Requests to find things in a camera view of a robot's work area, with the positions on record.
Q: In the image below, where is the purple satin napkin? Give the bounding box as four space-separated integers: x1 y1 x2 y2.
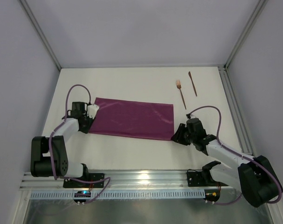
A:
89 98 174 140

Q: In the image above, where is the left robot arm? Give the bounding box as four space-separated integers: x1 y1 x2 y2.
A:
30 102 100 182

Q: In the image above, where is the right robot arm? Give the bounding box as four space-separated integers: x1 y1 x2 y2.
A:
171 118 283 208

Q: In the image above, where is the copper fork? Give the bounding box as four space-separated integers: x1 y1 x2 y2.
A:
176 80 186 109

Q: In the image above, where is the copper knife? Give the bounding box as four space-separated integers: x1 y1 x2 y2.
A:
188 71 198 97

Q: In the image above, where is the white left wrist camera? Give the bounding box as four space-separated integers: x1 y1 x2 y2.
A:
87 104 100 119

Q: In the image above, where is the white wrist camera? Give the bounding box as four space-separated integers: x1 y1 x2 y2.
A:
186 113 197 119
87 104 100 119

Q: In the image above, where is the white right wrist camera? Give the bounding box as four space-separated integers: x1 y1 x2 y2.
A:
186 113 197 119

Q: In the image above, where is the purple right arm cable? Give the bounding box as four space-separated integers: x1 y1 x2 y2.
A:
190 106 283 206

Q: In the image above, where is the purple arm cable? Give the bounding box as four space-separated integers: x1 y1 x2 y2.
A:
190 106 283 206
48 84 111 205

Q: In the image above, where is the aluminium right side rail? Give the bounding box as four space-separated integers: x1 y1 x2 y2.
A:
218 66 254 154

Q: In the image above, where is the aluminium rail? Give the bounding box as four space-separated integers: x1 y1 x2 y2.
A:
218 66 254 154
19 169 240 191

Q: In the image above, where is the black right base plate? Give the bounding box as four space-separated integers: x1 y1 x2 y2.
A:
186 169 209 187

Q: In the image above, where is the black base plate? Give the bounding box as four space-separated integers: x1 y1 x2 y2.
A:
63 173 105 189
186 169 209 187

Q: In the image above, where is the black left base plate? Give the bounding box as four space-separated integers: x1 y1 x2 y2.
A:
63 173 105 189

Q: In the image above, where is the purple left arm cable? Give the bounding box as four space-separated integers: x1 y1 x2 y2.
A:
48 84 111 205

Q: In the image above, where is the aluminium front rail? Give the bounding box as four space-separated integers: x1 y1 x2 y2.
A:
19 169 240 191

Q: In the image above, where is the slotted grey cable duct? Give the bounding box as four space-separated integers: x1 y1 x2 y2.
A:
30 189 206 200

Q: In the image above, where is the aluminium left corner post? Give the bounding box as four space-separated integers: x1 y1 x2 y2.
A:
18 0 62 71

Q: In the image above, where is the aluminium corner post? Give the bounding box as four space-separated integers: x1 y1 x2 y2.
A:
224 0 268 70
18 0 62 71

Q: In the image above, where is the aluminium right corner post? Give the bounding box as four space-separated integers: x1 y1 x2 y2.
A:
224 0 268 70

